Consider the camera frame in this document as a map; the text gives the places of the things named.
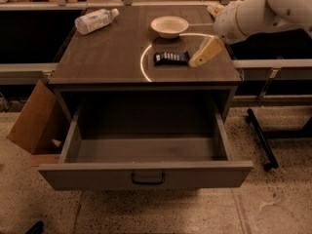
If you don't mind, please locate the black metal floor leg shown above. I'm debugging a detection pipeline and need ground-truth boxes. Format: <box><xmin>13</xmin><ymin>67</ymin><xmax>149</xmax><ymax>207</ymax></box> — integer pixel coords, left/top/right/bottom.
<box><xmin>246</xmin><ymin>108</ymin><xmax>279</xmax><ymax>172</ymax></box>

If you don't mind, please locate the dark rxbar blueberry wrapper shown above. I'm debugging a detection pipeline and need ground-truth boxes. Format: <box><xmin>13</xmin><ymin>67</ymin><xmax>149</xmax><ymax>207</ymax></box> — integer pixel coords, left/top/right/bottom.
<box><xmin>153</xmin><ymin>52</ymin><xmax>189</xmax><ymax>65</ymax></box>

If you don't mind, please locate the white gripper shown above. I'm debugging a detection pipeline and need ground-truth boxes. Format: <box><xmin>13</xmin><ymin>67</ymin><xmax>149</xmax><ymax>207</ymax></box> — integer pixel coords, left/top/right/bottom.
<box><xmin>189</xmin><ymin>1</ymin><xmax>247</xmax><ymax>67</ymax></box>

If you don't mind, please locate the black object at floor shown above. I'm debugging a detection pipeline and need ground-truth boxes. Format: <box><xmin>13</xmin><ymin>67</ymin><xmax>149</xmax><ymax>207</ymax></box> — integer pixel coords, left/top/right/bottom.
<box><xmin>25</xmin><ymin>221</ymin><xmax>44</xmax><ymax>234</ymax></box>

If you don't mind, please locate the open grey top drawer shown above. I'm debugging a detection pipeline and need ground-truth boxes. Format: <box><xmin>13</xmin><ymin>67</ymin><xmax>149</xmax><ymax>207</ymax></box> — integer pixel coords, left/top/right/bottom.
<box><xmin>39</xmin><ymin>106</ymin><xmax>253</xmax><ymax>190</ymax></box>

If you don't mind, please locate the white bowl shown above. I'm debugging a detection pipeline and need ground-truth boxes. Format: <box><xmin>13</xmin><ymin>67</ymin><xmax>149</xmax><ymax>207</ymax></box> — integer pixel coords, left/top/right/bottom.
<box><xmin>151</xmin><ymin>16</ymin><xmax>189</xmax><ymax>39</ymax></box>

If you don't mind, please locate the brown cardboard box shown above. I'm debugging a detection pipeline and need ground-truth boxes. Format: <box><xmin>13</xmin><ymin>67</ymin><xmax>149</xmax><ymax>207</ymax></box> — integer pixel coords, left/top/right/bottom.
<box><xmin>7</xmin><ymin>80</ymin><xmax>69</xmax><ymax>155</ymax></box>

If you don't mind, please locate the grey drawer cabinet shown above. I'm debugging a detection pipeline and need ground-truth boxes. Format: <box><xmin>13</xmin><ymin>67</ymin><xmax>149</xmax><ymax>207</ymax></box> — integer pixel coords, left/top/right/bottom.
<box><xmin>51</xmin><ymin>5</ymin><xmax>241</xmax><ymax>117</ymax></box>

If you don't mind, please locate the black drawer handle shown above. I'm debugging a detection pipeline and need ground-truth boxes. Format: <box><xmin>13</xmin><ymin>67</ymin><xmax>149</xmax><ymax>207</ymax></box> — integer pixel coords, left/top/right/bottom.
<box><xmin>131</xmin><ymin>173</ymin><xmax>166</xmax><ymax>186</ymax></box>

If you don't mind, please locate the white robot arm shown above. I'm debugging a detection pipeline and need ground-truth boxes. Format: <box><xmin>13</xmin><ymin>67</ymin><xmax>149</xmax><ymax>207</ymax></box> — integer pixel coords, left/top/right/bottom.
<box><xmin>189</xmin><ymin>0</ymin><xmax>312</xmax><ymax>67</ymax></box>

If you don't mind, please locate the clear plastic water bottle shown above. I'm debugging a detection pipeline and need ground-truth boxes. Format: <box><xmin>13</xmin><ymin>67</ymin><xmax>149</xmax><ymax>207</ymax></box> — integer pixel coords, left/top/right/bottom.
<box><xmin>75</xmin><ymin>9</ymin><xmax>119</xmax><ymax>35</ymax></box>

